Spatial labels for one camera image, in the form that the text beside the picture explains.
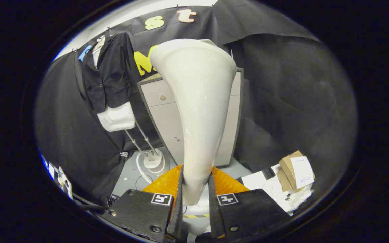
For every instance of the black backdrop cloth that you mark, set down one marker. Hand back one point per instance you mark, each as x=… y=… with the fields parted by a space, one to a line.
x=299 y=101

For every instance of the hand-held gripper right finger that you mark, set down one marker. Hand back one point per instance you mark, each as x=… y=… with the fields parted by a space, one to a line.
x=213 y=216

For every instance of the brown cardboard box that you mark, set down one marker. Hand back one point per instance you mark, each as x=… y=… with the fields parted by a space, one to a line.
x=287 y=168

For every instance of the white plastic bag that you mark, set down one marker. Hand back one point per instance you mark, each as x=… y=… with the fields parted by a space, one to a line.
x=292 y=200

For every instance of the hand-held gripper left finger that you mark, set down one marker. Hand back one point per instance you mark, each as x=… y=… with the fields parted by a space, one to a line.
x=178 y=216

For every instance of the white papers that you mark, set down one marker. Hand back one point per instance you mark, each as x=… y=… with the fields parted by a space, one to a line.
x=65 y=184

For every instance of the yellow black floor tape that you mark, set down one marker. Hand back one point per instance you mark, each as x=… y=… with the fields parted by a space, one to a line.
x=194 y=216

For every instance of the black suit jacket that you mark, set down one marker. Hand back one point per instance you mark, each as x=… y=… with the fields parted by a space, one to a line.
x=113 y=77

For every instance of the grey cabinet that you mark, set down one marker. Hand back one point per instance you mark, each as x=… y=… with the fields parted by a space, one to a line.
x=160 y=111

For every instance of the white flat box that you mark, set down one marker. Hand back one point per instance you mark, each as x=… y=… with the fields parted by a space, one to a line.
x=253 y=180

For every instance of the small white clip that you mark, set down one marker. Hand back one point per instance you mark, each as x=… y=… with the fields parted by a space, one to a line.
x=124 y=154

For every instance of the small black object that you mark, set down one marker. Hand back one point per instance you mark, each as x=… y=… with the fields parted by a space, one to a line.
x=267 y=172

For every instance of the white shirt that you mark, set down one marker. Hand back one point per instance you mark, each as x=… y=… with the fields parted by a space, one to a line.
x=117 y=118

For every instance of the white garment steamer head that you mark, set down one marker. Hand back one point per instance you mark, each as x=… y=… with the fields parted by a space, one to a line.
x=198 y=101

